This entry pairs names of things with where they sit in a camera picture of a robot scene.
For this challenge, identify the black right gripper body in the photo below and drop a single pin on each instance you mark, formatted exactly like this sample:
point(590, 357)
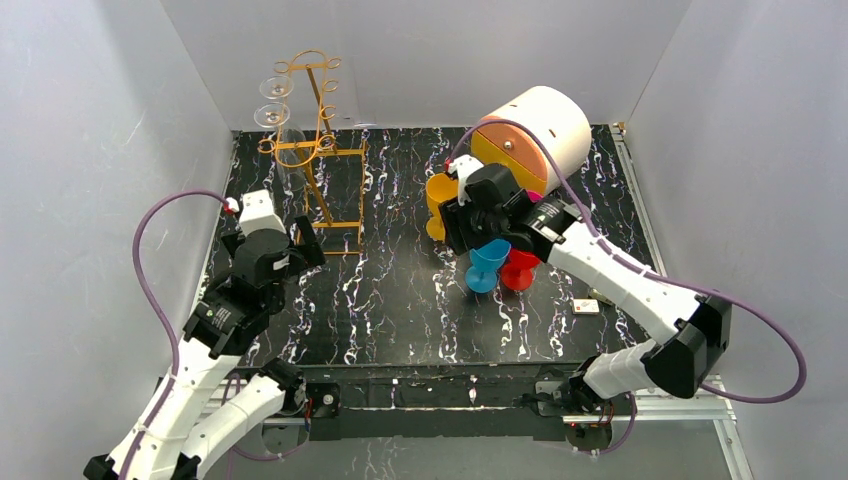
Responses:
point(460, 221)

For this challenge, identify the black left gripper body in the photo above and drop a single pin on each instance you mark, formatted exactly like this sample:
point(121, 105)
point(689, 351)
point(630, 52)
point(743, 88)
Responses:
point(291, 245)

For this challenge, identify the magenta plastic wine glass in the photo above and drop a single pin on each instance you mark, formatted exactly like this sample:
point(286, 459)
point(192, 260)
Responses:
point(534, 196)

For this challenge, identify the blue plastic wine glass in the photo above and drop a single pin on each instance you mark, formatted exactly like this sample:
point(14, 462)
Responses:
point(482, 275)

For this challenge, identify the red plastic wine glass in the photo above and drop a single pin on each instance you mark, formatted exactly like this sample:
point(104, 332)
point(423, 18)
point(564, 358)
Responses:
point(517, 273)

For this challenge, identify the clear wine glass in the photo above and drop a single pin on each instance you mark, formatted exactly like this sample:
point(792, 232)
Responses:
point(276, 87)
point(273, 115)

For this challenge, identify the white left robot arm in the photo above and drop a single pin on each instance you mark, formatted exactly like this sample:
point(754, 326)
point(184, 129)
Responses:
point(172, 440)

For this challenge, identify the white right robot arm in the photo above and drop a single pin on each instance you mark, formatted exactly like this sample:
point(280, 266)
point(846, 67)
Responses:
point(686, 332)

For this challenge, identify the orange plastic wine glass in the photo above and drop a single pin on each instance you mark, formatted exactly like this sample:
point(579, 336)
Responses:
point(439, 189)

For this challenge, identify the black marble table mat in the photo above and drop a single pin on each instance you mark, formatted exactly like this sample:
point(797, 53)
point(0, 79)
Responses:
point(388, 293)

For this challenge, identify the round drawer cabinet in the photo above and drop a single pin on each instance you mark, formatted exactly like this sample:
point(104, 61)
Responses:
point(545, 119)

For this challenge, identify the small white box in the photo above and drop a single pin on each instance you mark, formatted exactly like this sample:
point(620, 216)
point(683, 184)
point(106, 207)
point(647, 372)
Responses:
point(586, 306)

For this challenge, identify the cream rectangular box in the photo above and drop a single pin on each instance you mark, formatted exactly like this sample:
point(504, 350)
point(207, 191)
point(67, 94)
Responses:
point(600, 298)

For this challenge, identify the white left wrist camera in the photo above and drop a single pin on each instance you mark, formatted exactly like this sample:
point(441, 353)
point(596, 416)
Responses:
point(255, 211)

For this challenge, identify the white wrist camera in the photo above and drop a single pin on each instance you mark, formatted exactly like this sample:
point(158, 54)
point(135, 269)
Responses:
point(461, 168)
point(255, 211)

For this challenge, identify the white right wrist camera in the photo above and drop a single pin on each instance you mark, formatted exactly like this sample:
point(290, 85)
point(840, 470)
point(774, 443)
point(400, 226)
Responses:
point(461, 168)

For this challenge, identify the gold wire wine glass rack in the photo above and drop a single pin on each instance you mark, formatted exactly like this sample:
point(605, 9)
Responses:
point(296, 152)

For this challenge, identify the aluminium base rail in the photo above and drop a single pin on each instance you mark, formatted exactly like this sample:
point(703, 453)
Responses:
point(462, 406)

